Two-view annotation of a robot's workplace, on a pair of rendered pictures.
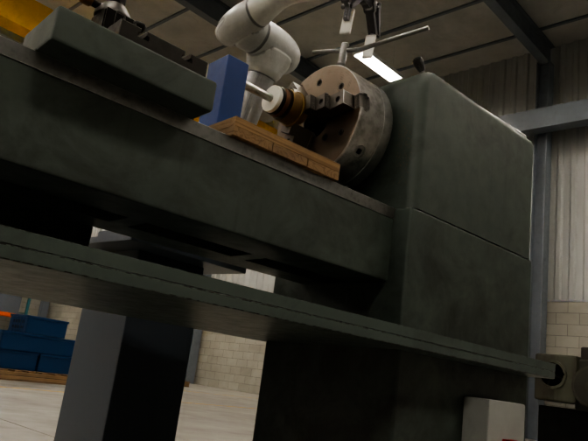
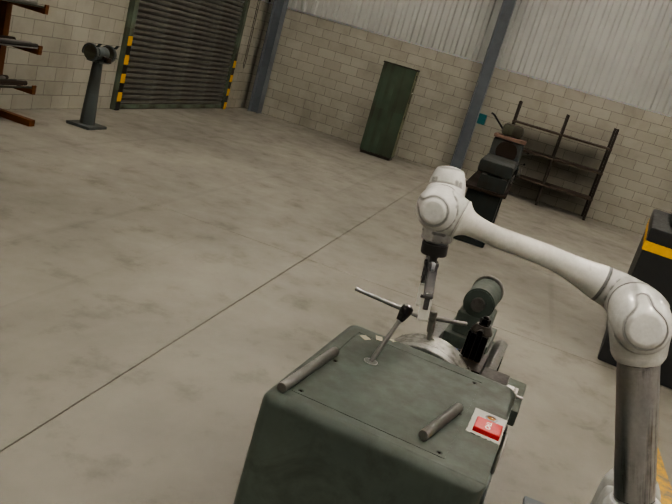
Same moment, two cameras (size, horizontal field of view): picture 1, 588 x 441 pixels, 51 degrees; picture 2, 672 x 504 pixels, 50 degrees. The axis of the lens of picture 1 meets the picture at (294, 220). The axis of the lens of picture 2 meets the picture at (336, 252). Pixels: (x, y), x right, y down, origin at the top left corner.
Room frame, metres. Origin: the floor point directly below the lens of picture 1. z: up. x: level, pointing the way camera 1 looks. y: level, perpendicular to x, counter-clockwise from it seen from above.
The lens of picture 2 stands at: (3.00, -1.39, 1.95)
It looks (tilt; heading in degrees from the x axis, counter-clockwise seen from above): 16 degrees down; 148
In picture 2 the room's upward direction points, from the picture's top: 16 degrees clockwise
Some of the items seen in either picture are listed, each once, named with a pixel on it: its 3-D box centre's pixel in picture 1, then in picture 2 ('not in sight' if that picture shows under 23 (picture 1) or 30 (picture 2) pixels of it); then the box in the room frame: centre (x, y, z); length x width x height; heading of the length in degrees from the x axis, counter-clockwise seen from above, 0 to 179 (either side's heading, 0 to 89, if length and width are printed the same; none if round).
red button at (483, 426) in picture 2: not in sight; (487, 429); (2.01, -0.25, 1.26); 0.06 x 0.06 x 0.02; 41
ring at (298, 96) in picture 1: (288, 107); not in sight; (1.45, 0.05, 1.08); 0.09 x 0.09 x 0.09; 41
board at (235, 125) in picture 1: (239, 164); not in sight; (1.37, 0.14, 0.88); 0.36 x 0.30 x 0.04; 41
